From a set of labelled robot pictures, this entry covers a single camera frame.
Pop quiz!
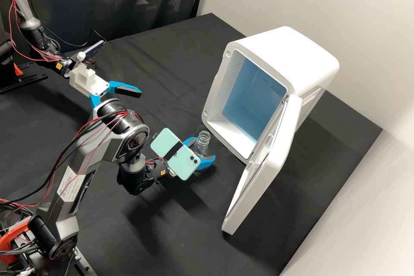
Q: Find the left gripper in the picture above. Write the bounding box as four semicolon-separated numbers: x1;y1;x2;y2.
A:
69;66;143;109

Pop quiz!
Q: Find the clear flask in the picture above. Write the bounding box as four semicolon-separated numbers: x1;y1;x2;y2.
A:
191;130;212;161

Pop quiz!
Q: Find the incubator door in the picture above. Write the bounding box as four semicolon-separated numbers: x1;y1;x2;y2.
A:
221;93;303;236

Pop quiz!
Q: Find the white incubator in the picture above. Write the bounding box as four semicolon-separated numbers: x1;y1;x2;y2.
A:
201;26;340;164

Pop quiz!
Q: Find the right wrist camera phone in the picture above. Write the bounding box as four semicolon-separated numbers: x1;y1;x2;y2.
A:
150;128;202;182

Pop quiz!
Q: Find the wrist camera phone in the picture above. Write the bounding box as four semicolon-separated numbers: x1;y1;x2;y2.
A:
150;128;202;182
76;39;106;70

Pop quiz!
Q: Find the left wrist camera phone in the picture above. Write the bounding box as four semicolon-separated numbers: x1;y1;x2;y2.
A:
76;39;106;70

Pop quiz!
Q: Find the black cable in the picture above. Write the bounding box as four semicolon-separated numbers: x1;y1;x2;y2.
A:
48;28;107;47

